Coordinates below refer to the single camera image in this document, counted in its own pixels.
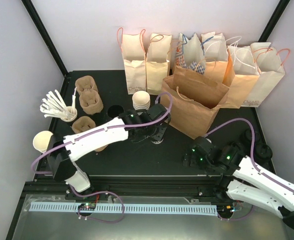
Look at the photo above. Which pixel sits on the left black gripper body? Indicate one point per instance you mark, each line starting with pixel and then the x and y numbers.
pixel 157 136

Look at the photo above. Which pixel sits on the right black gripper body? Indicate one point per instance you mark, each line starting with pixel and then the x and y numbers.
pixel 204 163

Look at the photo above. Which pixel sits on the black white paper cup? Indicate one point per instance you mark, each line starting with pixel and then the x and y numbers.
pixel 157 142

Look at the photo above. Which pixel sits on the brown kraft paper bag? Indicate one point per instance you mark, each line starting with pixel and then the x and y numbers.
pixel 196 100

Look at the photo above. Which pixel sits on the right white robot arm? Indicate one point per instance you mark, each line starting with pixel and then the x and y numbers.
pixel 242 179

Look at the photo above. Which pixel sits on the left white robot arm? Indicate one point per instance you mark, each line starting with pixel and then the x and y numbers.
pixel 134 125

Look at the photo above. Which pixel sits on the white paper cup stack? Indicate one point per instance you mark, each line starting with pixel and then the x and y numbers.
pixel 141 100

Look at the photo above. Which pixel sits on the stacked pulp cup carriers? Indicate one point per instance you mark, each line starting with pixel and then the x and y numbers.
pixel 89 97

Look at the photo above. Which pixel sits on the cream paper bag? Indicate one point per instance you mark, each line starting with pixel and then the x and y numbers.
pixel 158 60

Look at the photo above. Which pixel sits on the blue patterned paper bag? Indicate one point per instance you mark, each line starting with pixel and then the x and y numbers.
pixel 190 54

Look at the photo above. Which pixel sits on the orange white paper bag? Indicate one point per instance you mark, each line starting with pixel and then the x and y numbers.
pixel 216 56

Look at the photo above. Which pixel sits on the cup of white stirrers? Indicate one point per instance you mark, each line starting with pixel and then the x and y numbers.
pixel 55 107

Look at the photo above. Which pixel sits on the tilted paper cup stack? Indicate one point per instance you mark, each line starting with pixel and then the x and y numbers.
pixel 41 141

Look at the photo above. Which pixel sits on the white cream logo bag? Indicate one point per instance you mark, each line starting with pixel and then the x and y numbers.
pixel 271 70

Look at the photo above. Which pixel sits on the white slotted cable duct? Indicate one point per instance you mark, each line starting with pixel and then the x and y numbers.
pixel 128 208

